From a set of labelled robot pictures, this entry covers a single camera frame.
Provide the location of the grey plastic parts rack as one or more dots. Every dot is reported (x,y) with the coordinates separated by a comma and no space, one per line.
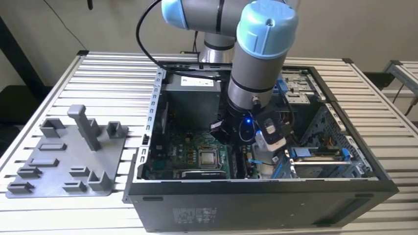
(75,156)

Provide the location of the black box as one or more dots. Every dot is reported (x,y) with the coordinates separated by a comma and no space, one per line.
(378,80)

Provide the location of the hard disk in blue carrier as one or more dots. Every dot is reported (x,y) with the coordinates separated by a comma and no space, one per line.
(300,153)

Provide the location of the black table corner cap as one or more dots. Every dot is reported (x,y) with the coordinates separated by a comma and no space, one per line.
(81,52)
(347,60)

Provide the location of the black open PC case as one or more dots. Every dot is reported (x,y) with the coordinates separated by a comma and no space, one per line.
(228,208)

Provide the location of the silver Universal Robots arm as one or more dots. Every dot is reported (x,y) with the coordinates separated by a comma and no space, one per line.
(254,68)

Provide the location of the grey power supply unit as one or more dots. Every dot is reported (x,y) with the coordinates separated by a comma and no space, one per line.
(188,105)

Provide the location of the silver CPU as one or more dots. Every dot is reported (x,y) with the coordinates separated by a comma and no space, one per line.
(208,159)

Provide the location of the black antenna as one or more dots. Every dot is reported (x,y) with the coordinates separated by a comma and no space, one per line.
(89,4)

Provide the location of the blue empty disk carrier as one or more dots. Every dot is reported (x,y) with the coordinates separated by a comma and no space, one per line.
(280,85)

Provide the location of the metal slat side table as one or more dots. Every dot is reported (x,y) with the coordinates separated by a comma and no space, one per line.
(405,73)

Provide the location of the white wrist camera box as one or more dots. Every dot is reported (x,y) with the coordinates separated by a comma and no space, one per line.
(272,140)

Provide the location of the silver metal drive cage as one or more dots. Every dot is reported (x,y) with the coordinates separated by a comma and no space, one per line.
(298,98)

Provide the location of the black graphics card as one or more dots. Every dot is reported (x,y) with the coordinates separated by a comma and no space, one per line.
(202,174)

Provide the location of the green motherboard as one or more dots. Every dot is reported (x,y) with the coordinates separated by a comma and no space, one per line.
(183,147)

